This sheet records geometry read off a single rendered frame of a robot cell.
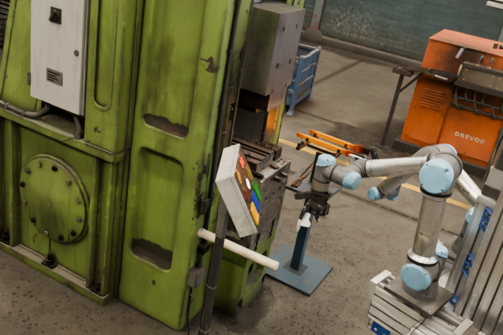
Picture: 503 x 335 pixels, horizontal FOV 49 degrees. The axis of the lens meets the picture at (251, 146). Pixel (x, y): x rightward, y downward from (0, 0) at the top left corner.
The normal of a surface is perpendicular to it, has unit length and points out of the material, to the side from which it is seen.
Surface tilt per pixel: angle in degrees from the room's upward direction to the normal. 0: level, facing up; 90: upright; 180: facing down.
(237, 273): 89
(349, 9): 94
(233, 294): 89
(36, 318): 0
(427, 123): 91
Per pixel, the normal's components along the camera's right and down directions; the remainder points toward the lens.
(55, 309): 0.16, -0.90
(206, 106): -0.47, 0.26
